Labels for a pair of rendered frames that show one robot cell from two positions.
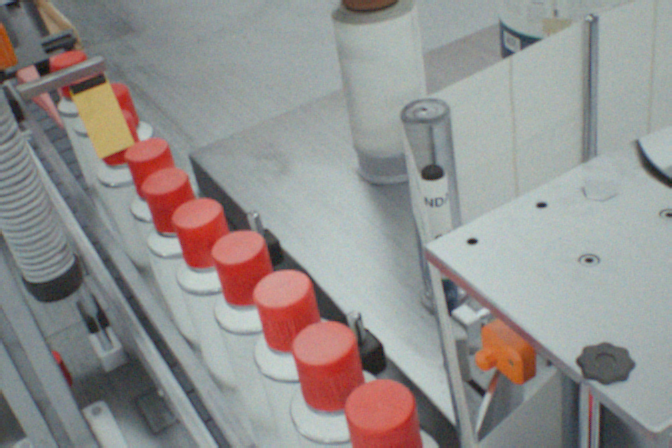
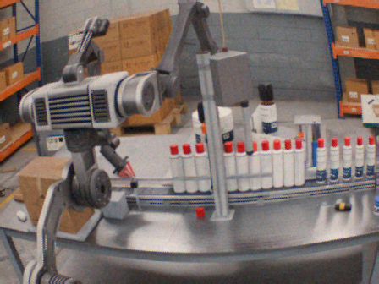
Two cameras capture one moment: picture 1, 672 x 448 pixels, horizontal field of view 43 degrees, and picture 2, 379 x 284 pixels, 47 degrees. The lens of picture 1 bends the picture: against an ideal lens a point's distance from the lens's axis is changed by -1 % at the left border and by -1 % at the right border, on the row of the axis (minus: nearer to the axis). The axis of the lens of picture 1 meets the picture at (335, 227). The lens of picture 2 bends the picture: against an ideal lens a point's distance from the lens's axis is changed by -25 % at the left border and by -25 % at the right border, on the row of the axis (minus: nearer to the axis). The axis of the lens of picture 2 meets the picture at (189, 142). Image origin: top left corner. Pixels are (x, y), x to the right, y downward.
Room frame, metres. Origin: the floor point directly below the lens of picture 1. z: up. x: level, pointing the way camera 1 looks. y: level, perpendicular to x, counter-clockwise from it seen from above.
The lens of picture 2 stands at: (-0.68, 1.86, 1.87)
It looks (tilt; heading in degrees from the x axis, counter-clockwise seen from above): 20 degrees down; 310
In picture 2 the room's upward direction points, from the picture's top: 8 degrees counter-clockwise
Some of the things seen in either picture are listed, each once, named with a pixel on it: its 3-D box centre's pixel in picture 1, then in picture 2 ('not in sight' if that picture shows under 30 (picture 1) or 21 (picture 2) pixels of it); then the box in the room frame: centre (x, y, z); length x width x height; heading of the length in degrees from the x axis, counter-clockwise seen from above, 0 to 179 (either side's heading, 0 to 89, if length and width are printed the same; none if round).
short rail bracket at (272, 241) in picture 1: (265, 262); not in sight; (0.65, 0.07, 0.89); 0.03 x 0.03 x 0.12; 24
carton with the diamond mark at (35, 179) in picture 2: not in sight; (53, 193); (1.11, 0.70, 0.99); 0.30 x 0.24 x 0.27; 19
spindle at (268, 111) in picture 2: not in sight; (268, 109); (0.69, -0.47, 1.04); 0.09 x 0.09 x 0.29
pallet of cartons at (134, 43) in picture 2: not in sight; (121, 68); (3.68, -2.40, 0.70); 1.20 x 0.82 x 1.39; 23
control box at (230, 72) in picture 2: not in sight; (227, 76); (0.48, 0.18, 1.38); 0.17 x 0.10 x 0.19; 79
